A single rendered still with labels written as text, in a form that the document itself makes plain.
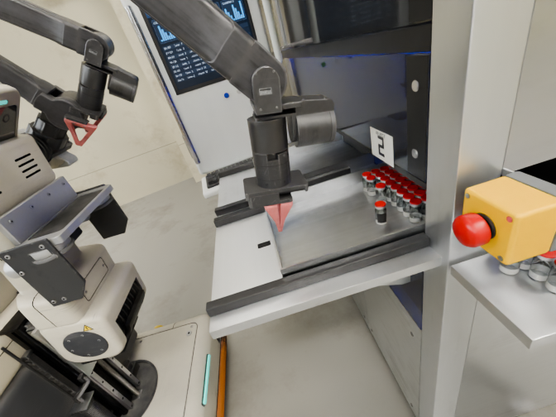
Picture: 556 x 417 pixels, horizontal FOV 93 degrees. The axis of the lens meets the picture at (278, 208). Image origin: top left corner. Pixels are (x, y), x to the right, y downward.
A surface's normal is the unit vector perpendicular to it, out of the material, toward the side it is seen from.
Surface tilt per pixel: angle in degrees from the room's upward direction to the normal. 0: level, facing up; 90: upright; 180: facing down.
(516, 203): 0
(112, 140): 90
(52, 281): 90
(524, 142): 90
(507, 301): 0
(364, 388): 0
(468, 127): 90
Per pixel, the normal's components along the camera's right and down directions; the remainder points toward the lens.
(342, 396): -0.26, -0.82
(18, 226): 0.96, -0.29
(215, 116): 0.29, 0.44
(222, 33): 0.01, 0.35
